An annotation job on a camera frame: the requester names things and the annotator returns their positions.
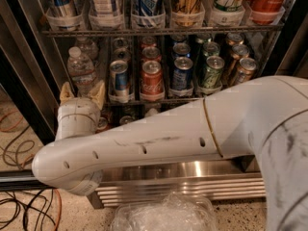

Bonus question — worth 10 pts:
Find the stainless steel fridge cabinet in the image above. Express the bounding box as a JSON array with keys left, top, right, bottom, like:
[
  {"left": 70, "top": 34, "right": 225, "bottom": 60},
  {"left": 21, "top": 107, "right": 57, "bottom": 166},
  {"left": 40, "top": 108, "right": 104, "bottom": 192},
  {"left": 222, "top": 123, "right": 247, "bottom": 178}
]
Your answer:
[{"left": 0, "top": 0, "right": 308, "bottom": 210}]

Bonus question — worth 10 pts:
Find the clear water bottle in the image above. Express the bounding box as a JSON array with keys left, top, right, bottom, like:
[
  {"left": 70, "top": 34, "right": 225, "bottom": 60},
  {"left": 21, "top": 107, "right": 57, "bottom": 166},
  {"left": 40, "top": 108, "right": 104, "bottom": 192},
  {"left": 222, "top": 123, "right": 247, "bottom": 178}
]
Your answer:
[
  {"left": 75, "top": 37, "right": 99, "bottom": 61},
  {"left": 67, "top": 46, "right": 98, "bottom": 96}
]

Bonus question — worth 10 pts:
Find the dark blue can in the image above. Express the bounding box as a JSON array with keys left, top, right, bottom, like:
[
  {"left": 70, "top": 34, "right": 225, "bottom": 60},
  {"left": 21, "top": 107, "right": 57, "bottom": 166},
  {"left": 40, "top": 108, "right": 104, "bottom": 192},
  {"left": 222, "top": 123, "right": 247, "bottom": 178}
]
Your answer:
[
  {"left": 172, "top": 42, "right": 191, "bottom": 59},
  {"left": 170, "top": 57, "right": 193, "bottom": 96}
]

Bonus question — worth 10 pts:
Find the front dark blue can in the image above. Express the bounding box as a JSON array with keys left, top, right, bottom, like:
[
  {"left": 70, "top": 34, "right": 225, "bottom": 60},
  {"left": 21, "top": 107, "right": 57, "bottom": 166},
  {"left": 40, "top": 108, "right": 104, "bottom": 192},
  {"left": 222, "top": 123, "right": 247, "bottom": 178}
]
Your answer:
[{"left": 170, "top": 57, "right": 193, "bottom": 96}]

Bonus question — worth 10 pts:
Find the front red cola can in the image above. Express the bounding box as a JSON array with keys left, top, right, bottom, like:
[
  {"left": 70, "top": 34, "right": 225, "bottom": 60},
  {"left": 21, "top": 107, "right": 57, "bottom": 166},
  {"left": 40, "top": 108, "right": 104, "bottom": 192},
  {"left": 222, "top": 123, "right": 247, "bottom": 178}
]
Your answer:
[{"left": 141, "top": 61, "right": 165, "bottom": 101}]

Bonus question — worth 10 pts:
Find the top blue silver can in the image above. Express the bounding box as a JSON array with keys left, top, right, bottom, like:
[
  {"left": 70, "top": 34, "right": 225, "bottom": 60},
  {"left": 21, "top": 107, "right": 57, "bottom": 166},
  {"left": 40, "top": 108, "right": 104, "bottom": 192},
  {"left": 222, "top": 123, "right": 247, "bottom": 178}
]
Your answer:
[{"left": 47, "top": 0, "right": 85, "bottom": 19}]

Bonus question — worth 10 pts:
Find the top wire shelf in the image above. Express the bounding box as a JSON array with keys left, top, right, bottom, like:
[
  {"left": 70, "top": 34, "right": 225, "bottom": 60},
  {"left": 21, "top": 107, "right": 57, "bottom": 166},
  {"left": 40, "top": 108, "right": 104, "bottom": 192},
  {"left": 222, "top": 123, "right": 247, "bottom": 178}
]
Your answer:
[{"left": 42, "top": 23, "right": 284, "bottom": 38}]

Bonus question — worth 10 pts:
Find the front green soda can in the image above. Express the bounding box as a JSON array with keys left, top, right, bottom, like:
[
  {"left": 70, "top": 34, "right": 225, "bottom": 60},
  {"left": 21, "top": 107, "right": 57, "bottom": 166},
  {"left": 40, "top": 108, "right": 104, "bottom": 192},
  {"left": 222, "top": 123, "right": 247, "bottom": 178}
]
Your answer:
[{"left": 197, "top": 56, "right": 224, "bottom": 94}]

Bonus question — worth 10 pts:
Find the green soda can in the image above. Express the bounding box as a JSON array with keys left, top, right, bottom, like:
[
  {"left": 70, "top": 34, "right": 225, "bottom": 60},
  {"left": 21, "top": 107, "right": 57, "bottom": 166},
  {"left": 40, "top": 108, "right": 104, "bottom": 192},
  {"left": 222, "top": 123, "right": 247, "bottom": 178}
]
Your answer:
[
  {"left": 197, "top": 56, "right": 224, "bottom": 94},
  {"left": 202, "top": 41, "right": 220, "bottom": 58}
]

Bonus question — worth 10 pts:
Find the bottom red can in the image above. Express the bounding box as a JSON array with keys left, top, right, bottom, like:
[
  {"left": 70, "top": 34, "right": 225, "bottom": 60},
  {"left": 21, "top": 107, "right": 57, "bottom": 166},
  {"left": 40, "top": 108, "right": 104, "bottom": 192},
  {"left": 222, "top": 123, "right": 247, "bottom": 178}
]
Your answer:
[{"left": 96, "top": 117, "right": 109, "bottom": 133}]

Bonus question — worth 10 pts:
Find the blue silver can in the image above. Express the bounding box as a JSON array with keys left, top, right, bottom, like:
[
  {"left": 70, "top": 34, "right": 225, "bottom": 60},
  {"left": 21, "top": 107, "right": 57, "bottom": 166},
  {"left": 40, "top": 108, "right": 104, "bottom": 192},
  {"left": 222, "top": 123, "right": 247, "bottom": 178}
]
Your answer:
[
  {"left": 47, "top": 0, "right": 85, "bottom": 19},
  {"left": 109, "top": 60, "right": 130, "bottom": 103}
]

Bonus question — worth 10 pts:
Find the orange extension cable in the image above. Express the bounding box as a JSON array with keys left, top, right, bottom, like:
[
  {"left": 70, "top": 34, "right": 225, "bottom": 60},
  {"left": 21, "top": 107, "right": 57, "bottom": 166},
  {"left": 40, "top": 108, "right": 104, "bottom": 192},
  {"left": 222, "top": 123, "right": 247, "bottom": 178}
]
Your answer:
[{"left": 0, "top": 109, "right": 63, "bottom": 231}]

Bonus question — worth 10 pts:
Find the front blue silver can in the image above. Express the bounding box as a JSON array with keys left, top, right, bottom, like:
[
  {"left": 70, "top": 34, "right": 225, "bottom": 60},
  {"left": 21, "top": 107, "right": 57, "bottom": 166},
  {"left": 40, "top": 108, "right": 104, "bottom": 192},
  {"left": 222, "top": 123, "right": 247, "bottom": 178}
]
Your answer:
[{"left": 109, "top": 60, "right": 130, "bottom": 103}]

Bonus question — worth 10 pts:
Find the bottom small water bottle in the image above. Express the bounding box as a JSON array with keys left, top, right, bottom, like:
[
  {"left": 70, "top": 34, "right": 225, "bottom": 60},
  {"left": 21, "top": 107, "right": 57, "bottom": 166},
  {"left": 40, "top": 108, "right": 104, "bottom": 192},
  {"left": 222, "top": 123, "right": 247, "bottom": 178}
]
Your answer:
[{"left": 144, "top": 108, "right": 159, "bottom": 117}]

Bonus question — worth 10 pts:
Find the clear plastic bag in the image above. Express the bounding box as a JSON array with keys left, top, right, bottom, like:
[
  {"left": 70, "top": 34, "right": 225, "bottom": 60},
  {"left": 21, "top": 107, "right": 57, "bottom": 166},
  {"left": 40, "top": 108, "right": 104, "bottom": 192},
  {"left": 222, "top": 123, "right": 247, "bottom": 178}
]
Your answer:
[{"left": 110, "top": 192, "right": 218, "bottom": 231}]

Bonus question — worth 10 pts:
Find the front gold can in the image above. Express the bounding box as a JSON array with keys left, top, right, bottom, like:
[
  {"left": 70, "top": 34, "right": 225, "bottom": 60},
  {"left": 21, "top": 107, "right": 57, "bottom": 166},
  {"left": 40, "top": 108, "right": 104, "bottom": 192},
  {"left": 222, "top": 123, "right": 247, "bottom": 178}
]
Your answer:
[{"left": 227, "top": 57, "right": 257, "bottom": 87}]

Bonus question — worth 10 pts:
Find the middle wire shelf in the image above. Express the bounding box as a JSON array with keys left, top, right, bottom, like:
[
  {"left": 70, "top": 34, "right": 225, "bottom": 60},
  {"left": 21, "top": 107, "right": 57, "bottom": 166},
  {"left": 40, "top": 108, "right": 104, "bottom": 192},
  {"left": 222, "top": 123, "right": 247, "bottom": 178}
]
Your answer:
[{"left": 102, "top": 93, "right": 206, "bottom": 108}]

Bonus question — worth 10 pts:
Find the red cola can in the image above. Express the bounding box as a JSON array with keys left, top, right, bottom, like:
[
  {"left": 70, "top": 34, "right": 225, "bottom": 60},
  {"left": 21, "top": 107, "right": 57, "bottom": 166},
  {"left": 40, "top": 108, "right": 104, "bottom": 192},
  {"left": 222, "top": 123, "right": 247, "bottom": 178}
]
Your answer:
[
  {"left": 141, "top": 46, "right": 162, "bottom": 63},
  {"left": 141, "top": 61, "right": 165, "bottom": 101}
]

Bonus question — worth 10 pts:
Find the top white label bottle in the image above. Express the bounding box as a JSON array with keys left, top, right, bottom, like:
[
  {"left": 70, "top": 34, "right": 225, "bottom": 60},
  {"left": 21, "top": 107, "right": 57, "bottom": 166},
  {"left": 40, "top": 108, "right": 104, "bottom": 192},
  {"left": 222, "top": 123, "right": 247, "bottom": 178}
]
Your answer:
[{"left": 86, "top": 0, "right": 124, "bottom": 19}]

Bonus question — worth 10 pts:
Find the top gold tall can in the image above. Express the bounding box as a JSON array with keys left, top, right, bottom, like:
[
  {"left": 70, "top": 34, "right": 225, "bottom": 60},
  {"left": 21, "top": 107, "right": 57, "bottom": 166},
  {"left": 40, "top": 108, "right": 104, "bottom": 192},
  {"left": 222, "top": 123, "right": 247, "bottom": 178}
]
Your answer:
[{"left": 171, "top": 0, "right": 201, "bottom": 27}]

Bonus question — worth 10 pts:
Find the open glass fridge door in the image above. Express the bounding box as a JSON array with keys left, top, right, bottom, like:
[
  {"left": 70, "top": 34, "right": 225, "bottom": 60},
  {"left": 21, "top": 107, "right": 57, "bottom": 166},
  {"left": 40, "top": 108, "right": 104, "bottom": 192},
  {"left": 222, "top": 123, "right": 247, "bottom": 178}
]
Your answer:
[{"left": 0, "top": 48, "right": 55, "bottom": 192}]

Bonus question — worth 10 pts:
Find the right glass fridge door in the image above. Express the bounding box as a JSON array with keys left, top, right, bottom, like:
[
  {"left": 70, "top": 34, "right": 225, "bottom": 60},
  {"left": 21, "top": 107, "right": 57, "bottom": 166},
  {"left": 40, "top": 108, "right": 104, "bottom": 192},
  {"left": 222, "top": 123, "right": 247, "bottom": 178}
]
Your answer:
[{"left": 262, "top": 8, "right": 308, "bottom": 76}]

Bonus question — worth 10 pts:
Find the bottom green silver can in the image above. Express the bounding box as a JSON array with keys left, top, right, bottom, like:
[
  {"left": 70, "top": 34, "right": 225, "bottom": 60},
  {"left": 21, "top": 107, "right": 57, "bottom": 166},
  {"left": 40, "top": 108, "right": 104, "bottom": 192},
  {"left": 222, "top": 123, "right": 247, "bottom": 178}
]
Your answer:
[{"left": 119, "top": 115, "right": 134, "bottom": 125}]

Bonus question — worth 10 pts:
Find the wire shelf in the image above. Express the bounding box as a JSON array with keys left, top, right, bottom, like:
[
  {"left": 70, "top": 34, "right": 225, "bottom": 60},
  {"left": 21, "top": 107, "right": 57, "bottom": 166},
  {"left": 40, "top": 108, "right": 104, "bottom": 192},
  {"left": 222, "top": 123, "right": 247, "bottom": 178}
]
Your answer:
[
  {"left": 42, "top": 23, "right": 284, "bottom": 38},
  {"left": 102, "top": 93, "right": 206, "bottom": 108}
]

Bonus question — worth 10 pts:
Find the black floor cable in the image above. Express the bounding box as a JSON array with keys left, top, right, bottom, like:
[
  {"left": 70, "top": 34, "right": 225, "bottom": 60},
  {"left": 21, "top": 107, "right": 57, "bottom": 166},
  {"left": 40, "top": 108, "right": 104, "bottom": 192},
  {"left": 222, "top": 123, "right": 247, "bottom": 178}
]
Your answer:
[{"left": 0, "top": 124, "right": 65, "bottom": 231}]

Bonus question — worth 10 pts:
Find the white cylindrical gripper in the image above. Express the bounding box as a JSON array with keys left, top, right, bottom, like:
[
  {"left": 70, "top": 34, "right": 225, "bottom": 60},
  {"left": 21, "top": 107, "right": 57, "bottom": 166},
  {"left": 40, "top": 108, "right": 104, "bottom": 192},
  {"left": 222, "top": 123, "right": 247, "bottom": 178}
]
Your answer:
[{"left": 56, "top": 80, "right": 106, "bottom": 141}]

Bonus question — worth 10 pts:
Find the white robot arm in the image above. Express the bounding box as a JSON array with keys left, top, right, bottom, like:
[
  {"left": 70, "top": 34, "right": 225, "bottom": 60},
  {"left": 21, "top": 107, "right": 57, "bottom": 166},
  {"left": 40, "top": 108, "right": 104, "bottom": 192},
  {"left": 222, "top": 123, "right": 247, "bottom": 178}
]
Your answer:
[{"left": 32, "top": 76, "right": 308, "bottom": 231}]

